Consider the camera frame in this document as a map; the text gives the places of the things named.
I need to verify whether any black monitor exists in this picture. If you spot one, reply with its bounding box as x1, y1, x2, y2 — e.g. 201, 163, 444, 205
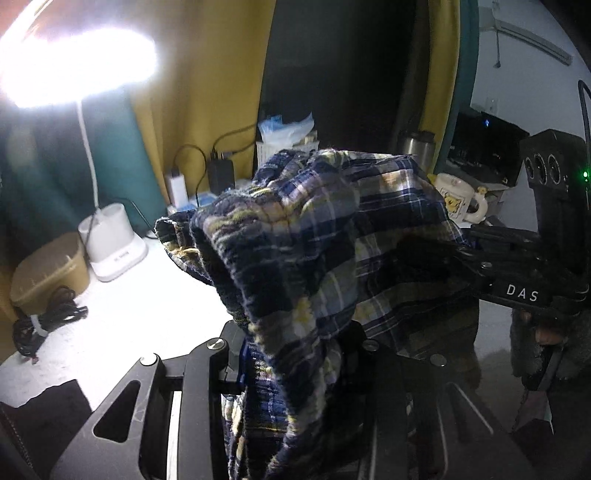
448, 111, 529, 186

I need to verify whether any blue yellow plaid shirt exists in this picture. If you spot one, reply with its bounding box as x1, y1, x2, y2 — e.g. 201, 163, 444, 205
154, 148, 481, 480

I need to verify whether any yellow curtain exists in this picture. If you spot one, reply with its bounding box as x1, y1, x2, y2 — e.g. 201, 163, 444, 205
416, 0, 462, 153
131, 0, 278, 205

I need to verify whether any white desk lamp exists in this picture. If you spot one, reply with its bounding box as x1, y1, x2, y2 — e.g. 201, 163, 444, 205
0, 28, 158, 283

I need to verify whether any teal curtain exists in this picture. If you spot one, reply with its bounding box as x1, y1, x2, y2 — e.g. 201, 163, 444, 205
434, 0, 481, 163
0, 88, 168, 266

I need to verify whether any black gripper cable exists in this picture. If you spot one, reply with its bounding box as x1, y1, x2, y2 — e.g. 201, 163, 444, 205
577, 79, 591, 139

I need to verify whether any black charger brick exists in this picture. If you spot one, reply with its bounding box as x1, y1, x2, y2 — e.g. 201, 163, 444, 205
208, 157, 236, 192

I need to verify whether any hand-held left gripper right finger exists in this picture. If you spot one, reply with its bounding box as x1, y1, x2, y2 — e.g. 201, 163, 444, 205
344, 323, 532, 480

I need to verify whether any tan oval lidded container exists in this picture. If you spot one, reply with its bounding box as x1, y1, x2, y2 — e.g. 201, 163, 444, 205
10, 232, 90, 315

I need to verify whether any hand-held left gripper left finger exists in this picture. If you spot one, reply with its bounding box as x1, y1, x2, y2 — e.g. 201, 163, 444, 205
48, 320, 250, 480

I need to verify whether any stainless steel tumbler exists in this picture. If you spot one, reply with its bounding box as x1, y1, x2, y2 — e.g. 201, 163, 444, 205
398, 130, 437, 172

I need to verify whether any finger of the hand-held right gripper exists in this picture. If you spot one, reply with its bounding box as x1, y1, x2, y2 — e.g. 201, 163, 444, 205
466, 222, 543, 251
402, 234, 491, 288

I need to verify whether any cream cartoon mug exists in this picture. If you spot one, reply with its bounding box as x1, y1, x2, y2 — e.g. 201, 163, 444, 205
436, 173, 489, 224

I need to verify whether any white air conditioner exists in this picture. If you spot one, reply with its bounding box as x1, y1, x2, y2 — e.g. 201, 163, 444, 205
478, 9, 573, 65

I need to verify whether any white charger plug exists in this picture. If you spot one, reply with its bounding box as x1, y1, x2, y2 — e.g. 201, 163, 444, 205
168, 171, 188, 208

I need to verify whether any black cloth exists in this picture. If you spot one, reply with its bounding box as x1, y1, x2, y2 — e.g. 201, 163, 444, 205
0, 381, 93, 480

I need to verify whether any black coiled cable bundle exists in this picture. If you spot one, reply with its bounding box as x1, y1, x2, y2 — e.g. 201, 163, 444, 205
13, 286, 89, 361

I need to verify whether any person's right hand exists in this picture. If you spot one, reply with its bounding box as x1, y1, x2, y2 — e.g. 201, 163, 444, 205
531, 316, 570, 347

